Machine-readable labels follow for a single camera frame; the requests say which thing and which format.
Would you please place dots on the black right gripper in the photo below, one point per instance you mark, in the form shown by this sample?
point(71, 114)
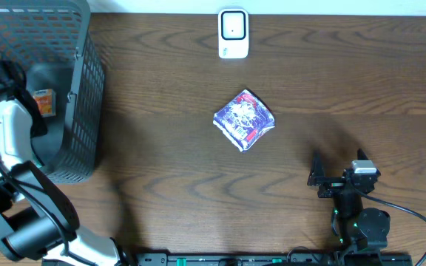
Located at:
point(317, 177)

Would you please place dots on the purple snack packet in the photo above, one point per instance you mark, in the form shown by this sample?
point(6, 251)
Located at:
point(244, 120)

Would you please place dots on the small orange white box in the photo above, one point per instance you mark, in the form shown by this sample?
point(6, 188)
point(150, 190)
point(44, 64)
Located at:
point(46, 101)

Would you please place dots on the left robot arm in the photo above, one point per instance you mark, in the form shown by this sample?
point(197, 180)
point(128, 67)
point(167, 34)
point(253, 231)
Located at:
point(37, 220)

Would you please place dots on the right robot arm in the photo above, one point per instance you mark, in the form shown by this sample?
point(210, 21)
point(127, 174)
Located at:
point(362, 231)

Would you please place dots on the white barcode scanner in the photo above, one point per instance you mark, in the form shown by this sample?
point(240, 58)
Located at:
point(233, 33)

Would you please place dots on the grey plastic mesh basket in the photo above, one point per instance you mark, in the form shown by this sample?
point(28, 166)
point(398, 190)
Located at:
point(50, 40)

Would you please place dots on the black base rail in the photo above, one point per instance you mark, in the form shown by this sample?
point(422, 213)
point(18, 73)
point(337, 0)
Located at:
point(316, 259)

